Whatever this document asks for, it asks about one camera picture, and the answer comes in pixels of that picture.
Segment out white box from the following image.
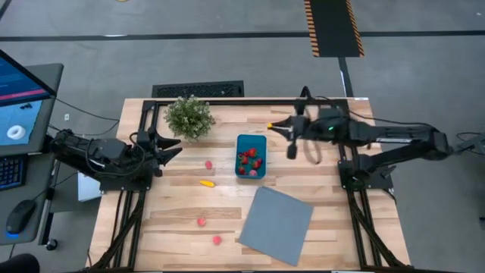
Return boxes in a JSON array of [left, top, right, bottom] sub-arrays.
[[77, 171, 103, 202]]

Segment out black computer keyboard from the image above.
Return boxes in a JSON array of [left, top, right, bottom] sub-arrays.
[[0, 155, 26, 190]]

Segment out computer monitor blue screen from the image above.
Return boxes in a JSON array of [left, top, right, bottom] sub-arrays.
[[0, 49, 58, 157]]

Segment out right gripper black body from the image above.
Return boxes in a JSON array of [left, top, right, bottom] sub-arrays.
[[286, 100, 315, 160]]

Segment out black orange-striped floor mat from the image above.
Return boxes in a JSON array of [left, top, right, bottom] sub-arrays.
[[304, 0, 365, 58]]

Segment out grey cloth mat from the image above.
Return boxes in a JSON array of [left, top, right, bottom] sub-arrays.
[[238, 185, 315, 267]]

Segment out black desk stand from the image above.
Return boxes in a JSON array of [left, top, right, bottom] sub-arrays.
[[37, 166, 61, 252]]

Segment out black monitor cable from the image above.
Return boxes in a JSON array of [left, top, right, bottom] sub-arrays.
[[55, 97, 120, 123]]

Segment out black aluminium table frame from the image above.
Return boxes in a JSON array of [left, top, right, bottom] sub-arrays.
[[86, 99, 414, 272]]

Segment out green potted plant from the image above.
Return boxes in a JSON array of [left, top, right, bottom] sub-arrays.
[[163, 94, 217, 142]]

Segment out person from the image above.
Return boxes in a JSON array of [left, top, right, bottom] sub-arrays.
[[0, 253, 41, 273]]

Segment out black computer mouse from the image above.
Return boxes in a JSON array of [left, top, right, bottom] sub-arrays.
[[5, 199, 36, 236]]

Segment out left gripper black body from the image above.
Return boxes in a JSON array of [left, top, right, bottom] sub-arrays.
[[135, 127, 163, 178]]

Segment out black floor cable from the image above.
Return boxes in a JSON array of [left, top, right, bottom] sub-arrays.
[[449, 130, 485, 181]]

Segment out black floor grate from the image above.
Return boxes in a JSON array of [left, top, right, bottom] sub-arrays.
[[152, 80, 246, 99]]

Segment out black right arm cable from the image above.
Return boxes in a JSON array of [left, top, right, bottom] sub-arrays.
[[300, 85, 437, 128]]

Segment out blue plastic tupperware container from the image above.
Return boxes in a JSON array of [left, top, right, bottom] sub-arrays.
[[234, 133, 268, 180]]

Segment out grey desk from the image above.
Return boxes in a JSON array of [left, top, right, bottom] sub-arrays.
[[0, 62, 64, 246]]

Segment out grey floor device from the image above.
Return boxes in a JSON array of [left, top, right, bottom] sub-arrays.
[[456, 132, 485, 152]]

